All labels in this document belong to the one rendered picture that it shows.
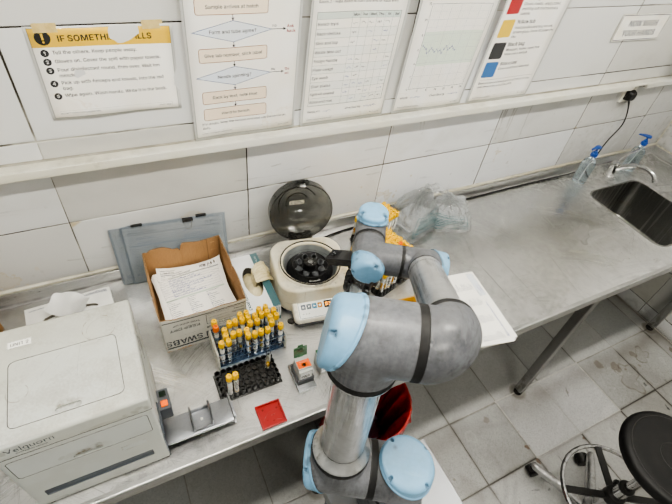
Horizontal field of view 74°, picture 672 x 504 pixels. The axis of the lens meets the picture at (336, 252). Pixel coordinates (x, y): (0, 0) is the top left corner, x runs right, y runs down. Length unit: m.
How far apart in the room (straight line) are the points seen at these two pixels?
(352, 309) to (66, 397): 0.64
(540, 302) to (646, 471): 0.61
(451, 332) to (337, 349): 0.16
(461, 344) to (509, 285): 1.14
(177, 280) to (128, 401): 0.58
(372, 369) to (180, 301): 0.90
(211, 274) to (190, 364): 0.30
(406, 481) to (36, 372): 0.77
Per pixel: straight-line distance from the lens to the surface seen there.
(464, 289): 1.65
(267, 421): 1.27
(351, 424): 0.79
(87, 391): 1.04
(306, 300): 1.41
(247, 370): 1.32
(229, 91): 1.29
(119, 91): 1.26
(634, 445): 1.91
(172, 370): 1.38
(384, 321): 0.62
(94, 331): 1.12
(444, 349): 0.63
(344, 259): 1.20
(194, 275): 1.50
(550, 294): 1.82
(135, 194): 1.42
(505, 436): 2.47
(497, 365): 2.66
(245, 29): 1.24
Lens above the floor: 2.04
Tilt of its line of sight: 44 degrees down
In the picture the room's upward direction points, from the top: 9 degrees clockwise
